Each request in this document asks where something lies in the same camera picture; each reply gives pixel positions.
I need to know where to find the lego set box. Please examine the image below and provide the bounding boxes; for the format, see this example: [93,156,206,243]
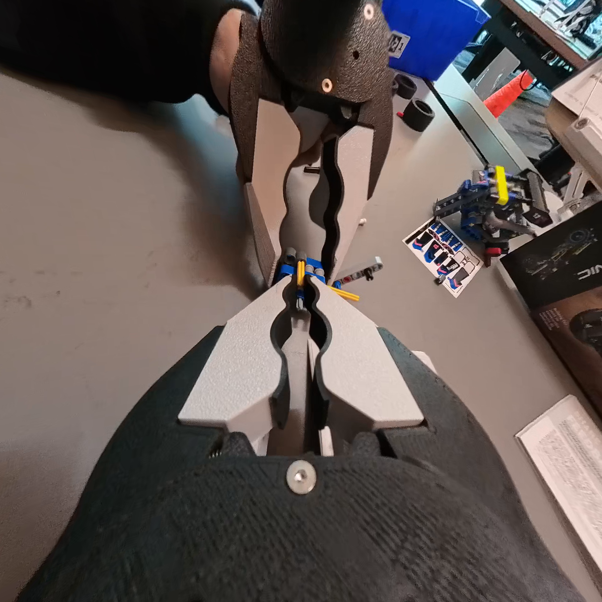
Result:
[498,201,602,415]

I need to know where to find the blue plastic bin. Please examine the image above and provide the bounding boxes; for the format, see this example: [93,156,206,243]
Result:
[381,0,493,82]

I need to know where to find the lego sticker sheet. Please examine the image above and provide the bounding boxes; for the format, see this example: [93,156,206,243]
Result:
[402,219,485,299]

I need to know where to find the feedback leaflet with minifigure print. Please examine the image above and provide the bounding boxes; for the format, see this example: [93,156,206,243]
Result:
[515,394,602,561]

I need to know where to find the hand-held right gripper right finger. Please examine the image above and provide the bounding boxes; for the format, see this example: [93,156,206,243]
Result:
[307,277,425,453]

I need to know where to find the printed instruction poster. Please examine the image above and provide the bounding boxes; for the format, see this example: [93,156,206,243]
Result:
[552,60,602,119]

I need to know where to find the person's left hand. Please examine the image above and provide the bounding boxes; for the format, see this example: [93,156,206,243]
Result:
[208,9,244,114]

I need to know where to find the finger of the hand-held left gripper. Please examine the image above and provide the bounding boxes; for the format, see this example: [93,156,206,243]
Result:
[321,125,375,279]
[244,99,305,288]

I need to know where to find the lego instruction booklet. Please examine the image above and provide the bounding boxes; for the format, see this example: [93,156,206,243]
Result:
[305,336,439,457]

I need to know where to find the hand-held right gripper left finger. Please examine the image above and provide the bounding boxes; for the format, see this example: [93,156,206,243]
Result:
[178,277,295,455]

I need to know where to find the blue grey lego sub-assembly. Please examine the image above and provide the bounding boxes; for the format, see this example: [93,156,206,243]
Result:
[270,247,385,311]

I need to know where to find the partly built lego car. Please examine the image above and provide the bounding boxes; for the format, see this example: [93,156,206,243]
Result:
[433,165,554,267]

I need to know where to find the wooden top background desk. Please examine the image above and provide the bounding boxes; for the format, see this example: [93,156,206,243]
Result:
[479,0,602,91]

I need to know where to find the orange cone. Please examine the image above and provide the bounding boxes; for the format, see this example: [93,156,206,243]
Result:
[483,69,535,119]

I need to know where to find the white plastic bar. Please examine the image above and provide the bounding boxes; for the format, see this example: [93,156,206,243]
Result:
[562,115,602,166]

